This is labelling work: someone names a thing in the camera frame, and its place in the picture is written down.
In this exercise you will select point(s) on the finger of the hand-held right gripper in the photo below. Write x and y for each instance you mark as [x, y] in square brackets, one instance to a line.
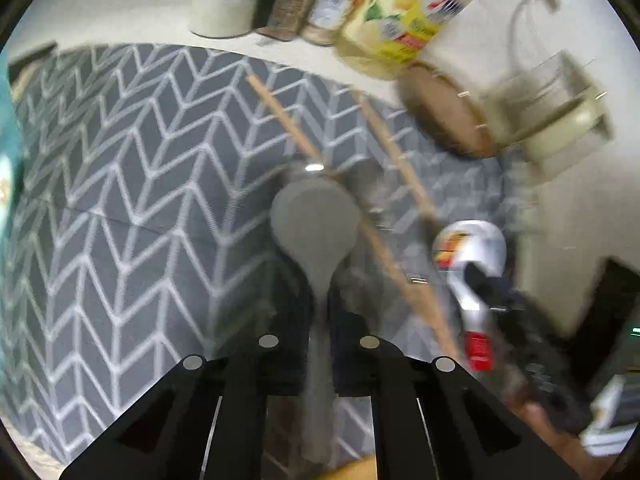
[482, 282]

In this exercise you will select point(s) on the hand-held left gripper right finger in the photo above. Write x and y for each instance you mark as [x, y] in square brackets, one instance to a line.
[352, 355]

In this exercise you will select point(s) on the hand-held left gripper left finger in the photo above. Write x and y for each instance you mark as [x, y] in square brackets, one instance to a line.
[295, 355]

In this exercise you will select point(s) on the white spoon with yellow print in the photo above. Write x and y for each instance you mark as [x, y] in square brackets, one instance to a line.
[472, 245]

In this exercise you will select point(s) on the white rice paddle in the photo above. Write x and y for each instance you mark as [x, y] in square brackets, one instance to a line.
[315, 220]

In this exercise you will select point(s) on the person's right hand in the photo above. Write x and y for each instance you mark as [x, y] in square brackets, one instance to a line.
[550, 435]

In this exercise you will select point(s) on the brown ceramic dish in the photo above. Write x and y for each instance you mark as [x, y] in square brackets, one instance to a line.
[445, 110]

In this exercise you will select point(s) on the glass electric kettle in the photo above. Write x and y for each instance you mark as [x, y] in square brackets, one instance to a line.
[555, 110]

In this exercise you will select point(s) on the grey chevron lace-edged mat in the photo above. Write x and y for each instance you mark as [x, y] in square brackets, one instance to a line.
[150, 210]

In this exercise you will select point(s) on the pile of wooden chopsticks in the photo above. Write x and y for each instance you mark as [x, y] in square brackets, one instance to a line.
[290, 120]

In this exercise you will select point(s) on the yellow dish soap bottle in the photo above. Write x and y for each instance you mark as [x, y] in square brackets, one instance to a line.
[415, 15]

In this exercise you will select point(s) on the green-lidded spice jar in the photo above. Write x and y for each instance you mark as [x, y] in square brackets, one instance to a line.
[332, 5]

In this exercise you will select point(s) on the dark spice jar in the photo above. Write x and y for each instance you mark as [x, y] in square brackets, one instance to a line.
[290, 5]

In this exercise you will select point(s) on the teal transparent bowl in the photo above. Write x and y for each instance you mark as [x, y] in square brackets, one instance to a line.
[10, 135]

